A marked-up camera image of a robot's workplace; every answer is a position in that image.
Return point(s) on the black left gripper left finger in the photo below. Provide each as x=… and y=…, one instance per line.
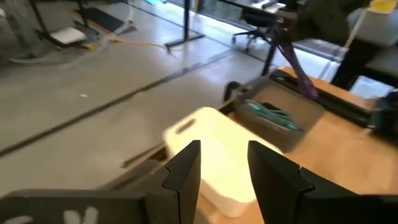
x=183, y=186

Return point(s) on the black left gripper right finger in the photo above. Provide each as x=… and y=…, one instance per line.
x=280, y=193

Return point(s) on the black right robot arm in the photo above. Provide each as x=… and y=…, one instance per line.
x=351, y=65

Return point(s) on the white plastic bin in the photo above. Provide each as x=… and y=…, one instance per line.
x=224, y=149

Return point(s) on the dark translucent bin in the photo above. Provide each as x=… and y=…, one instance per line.
x=308, y=115

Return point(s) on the thin white rod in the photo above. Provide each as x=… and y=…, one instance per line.
x=354, y=31

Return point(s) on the black vertical pole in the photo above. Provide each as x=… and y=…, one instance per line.
x=270, y=53

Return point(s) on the black office chair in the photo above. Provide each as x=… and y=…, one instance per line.
x=258, y=20

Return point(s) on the black desk leg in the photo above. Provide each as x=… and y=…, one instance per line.
x=186, y=18

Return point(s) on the black floor mat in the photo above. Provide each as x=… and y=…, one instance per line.
x=102, y=18

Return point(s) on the white flat box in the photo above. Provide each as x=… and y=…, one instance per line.
x=68, y=35

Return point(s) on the black metal stand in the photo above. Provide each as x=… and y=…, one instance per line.
x=38, y=18

